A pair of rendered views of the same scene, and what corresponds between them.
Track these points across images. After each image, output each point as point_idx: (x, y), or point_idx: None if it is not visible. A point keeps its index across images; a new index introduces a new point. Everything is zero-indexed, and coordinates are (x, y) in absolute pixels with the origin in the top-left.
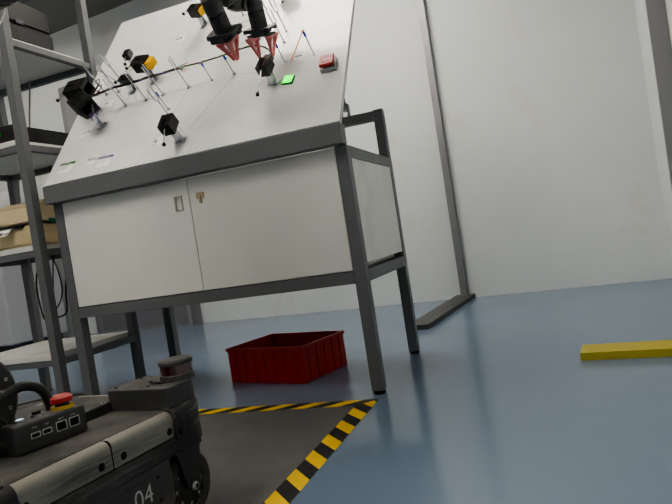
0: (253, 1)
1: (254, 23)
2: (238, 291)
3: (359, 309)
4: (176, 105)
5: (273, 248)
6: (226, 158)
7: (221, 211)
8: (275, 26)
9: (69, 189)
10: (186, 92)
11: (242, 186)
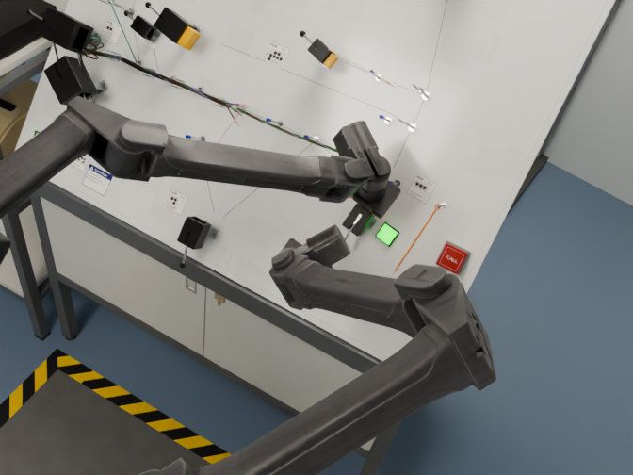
0: (373, 187)
1: (363, 196)
2: (240, 382)
3: (361, 471)
4: (216, 139)
5: (291, 385)
6: (263, 312)
7: (242, 325)
8: (397, 197)
9: (47, 192)
10: (235, 119)
11: (275, 327)
